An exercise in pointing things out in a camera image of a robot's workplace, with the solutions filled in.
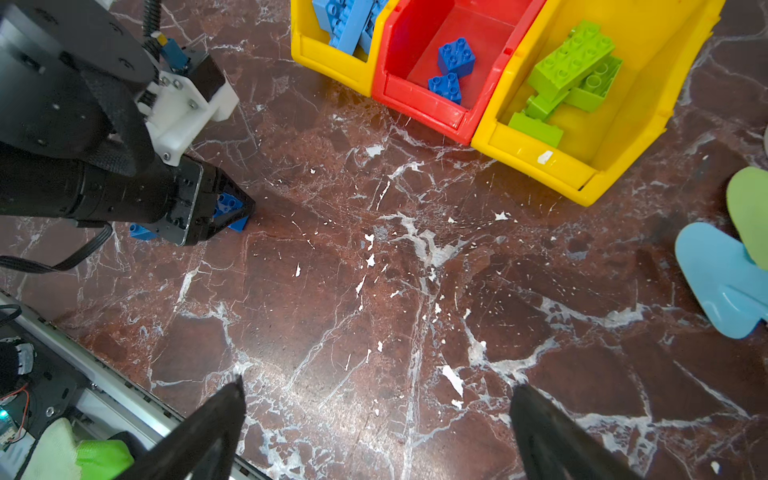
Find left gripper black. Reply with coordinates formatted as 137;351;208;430
1;144;255;246

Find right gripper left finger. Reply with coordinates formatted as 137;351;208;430
110;375;248;479

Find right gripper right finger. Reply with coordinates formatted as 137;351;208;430
510;384;639;479

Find light blue lego front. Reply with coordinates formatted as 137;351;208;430
312;0;387;55

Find small green lego brick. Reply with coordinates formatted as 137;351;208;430
508;112;564;148

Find dark blue lego brick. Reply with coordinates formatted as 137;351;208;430
129;223;158;241

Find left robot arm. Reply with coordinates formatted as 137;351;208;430
1;1;254;246

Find small dark blue lego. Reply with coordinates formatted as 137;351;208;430
213;193;248;233
438;37;476;78
428;72;462;105

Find left yellow bin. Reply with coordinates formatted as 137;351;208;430
290;0;399;97

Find yellow bin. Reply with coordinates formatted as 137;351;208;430
471;1;724;206
290;0;399;97

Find light blue spatula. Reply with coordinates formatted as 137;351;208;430
675;222;767;339

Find red bin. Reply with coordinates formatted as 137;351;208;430
372;0;546;145

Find green spatula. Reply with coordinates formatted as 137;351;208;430
726;167;767;270

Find right yellow bin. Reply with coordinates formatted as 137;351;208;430
471;1;724;206

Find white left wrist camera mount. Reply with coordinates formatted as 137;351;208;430
137;49;239;167

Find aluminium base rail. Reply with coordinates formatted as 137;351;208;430
1;293;266;479

